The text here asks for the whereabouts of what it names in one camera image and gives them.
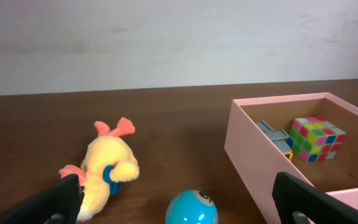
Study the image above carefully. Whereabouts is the blue ball toy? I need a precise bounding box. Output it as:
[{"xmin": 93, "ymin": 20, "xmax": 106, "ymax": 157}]
[{"xmin": 165, "ymin": 189, "xmax": 219, "ymax": 224}]

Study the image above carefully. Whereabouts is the pink cardboard box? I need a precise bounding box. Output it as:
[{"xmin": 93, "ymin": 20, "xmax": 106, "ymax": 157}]
[{"xmin": 224, "ymin": 93, "xmax": 358, "ymax": 223}]

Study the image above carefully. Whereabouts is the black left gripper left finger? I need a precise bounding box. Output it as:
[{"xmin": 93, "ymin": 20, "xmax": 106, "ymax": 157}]
[{"xmin": 0, "ymin": 174, "xmax": 85, "ymax": 224}]

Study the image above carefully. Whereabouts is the yellow plush duck toy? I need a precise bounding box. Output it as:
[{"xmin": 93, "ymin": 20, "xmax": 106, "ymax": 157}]
[{"xmin": 59, "ymin": 117, "xmax": 140, "ymax": 222}]

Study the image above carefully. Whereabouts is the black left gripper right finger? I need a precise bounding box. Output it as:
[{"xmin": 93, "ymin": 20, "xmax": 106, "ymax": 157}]
[{"xmin": 272, "ymin": 172, "xmax": 358, "ymax": 224}]

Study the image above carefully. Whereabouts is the yellow grey toy truck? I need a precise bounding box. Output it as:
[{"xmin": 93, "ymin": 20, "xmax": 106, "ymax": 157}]
[{"xmin": 256, "ymin": 120, "xmax": 293, "ymax": 161}]

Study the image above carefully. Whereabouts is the colourful puzzle cube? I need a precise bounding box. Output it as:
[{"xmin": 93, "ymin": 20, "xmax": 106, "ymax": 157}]
[{"xmin": 287, "ymin": 117, "xmax": 347, "ymax": 162}]

